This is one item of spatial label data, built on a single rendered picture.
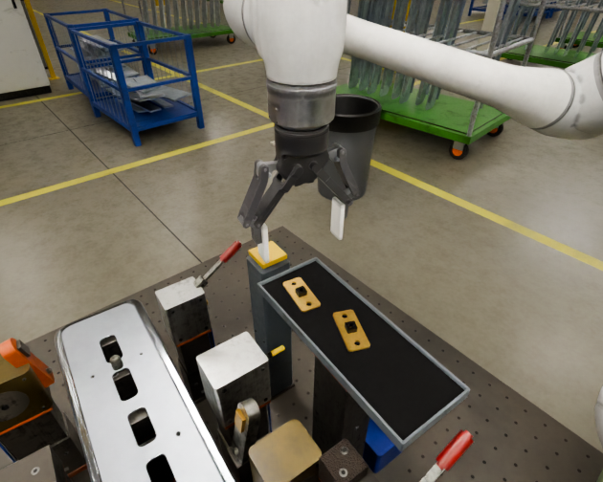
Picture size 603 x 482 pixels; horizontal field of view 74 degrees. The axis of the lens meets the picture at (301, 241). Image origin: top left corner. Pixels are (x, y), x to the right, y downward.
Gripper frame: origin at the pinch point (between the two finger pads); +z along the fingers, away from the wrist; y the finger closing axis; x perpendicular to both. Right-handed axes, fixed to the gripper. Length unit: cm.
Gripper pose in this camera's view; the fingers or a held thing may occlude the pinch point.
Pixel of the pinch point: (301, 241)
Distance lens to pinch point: 66.7
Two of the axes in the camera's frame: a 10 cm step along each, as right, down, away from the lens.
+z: 0.0, 8.0, 6.0
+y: -8.9, 2.7, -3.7
